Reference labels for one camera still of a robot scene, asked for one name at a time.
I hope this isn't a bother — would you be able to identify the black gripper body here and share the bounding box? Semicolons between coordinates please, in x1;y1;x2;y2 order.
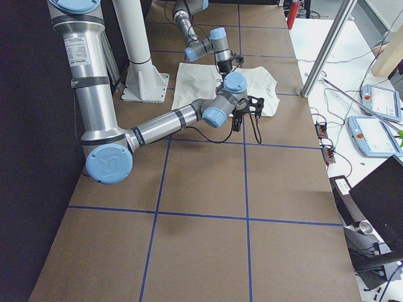
232;108;249;132
219;60;232;74

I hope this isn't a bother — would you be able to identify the cream long-sleeve cat shirt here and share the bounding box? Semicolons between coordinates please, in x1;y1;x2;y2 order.
171;63;280;117

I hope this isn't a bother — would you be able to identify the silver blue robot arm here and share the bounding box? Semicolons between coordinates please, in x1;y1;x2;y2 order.
48;1;248;184
172;0;244;77

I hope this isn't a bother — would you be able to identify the orange black terminal block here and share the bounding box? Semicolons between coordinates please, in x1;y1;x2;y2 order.
314;123;328;139

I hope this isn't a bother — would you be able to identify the red fire extinguisher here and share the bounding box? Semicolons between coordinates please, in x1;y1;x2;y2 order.
287;0;300;30

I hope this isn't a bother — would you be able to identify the near blue teach pendant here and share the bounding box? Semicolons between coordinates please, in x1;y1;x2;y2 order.
348;116;402;158

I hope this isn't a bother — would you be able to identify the blue teach pendant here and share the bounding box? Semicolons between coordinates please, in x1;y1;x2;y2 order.
361;84;402;122
348;116;402;158

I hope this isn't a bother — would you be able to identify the black box with label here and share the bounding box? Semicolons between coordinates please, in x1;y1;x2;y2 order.
329;176;369;232

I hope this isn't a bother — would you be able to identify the far blue teach pendant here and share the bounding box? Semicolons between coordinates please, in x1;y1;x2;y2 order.
361;84;402;122

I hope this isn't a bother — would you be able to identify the black monitor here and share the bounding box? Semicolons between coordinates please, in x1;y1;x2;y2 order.
349;155;403;250

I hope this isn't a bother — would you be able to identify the silver metal cup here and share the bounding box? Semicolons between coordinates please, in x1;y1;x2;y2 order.
358;221;373;235

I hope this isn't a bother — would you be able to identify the black braided right cable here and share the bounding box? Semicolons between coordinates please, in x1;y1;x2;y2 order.
185;103;264;145

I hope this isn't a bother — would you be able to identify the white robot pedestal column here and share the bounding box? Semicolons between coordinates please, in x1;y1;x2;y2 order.
113;0;169;103

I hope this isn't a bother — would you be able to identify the grey aluminium frame post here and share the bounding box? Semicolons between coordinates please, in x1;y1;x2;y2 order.
301;0;357;98

